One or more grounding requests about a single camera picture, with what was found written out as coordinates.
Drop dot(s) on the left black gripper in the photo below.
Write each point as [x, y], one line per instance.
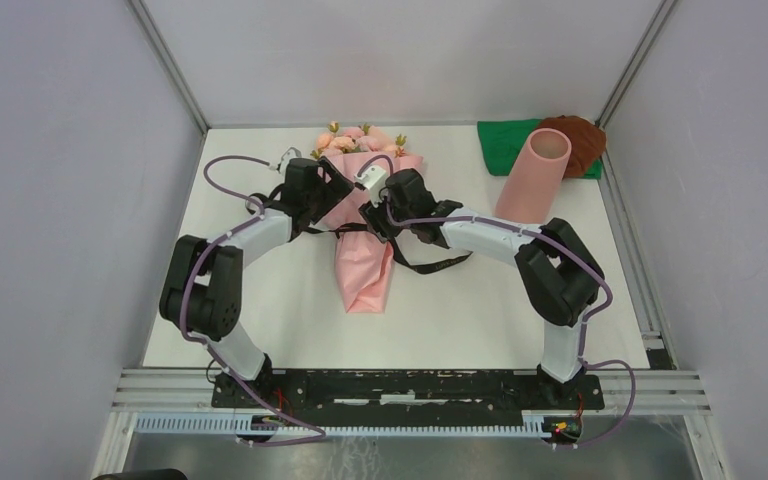
[335, 189]

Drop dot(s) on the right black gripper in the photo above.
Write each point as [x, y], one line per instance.
[374, 218]

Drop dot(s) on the pink flower bouquet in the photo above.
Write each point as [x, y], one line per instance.
[362, 263]

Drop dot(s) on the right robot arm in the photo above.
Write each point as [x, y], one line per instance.
[561, 278]

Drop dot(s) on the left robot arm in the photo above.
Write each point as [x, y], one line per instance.
[202, 293]

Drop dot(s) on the pink cylindrical vase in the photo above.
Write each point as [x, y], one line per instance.
[535, 178]

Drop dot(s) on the green cloth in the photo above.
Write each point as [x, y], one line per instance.
[501, 142]

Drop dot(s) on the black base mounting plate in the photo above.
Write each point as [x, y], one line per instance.
[423, 398]

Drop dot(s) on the brown cloth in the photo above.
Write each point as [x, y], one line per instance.
[588, 144]

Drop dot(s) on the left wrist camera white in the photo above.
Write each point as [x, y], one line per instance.
[286, 159]

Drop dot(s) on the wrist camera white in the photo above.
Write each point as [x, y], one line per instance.
[286, 159]
[372, 180]

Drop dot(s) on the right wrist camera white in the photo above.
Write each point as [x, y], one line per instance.
[372, 180]

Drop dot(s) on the blue slotted cable duct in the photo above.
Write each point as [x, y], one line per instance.
[250, 425]

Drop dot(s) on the aluminium rail frame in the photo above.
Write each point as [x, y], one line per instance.
[658, 392]

